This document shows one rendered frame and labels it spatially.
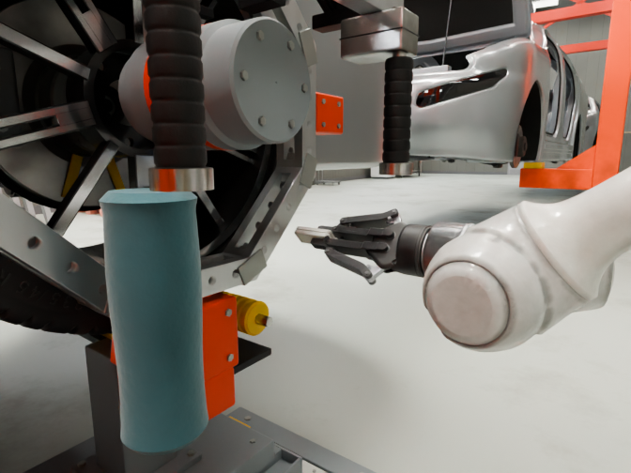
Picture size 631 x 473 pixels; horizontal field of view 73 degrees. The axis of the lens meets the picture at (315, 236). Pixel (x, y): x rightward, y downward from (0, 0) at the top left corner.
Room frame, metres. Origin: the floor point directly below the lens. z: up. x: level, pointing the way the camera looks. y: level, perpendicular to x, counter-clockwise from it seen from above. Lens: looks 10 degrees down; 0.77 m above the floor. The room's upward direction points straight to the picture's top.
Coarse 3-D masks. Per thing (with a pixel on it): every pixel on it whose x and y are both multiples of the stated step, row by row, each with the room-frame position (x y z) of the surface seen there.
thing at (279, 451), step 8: (280, 448) 0.81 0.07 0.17; (280, 456) 0.80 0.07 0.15; (288, 456) 0.79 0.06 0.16; (296, 456) 0.78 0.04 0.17; (272, 464) 0.78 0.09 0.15; (280, 464) 0.78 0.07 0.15; (288, 464) 0.78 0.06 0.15; (296, 464) 0.76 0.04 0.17; (264, 472) 0.76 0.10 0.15; (272, 472) 0.76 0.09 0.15; (280, 472) 0.76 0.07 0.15; (288, 472) 0.74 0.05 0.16; (296, 472) 0.76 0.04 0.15
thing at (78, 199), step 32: (64, 0) 0.55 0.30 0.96; (128, 0) 0.63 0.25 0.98; (224, 0) 0.75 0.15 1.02; (0, 32) 0.49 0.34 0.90; (96, 32) 0.58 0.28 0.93; (128, 32) 0.63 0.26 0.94; (64, 64) 0.54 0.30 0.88; (96, 64) 0.58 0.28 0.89; (96, 96) 0.61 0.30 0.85; (0, 128) 0.49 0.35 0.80; (64, 128) 0.54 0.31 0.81; (96, 128) 0.57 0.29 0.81; (128, 128) 0.65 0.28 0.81; (96, 160) 0.57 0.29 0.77; (128, 160) 0.62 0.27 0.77; (224, 160) 0.85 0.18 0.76; (256, 160) 0.80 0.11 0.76; (192, 192) 0.70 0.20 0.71; (224, 192) 0.80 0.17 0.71; (256, 192) 0.78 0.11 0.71; (64, 224) 0.53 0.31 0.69; (224, 224) 0.73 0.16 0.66; (96, 256) 0.66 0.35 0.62
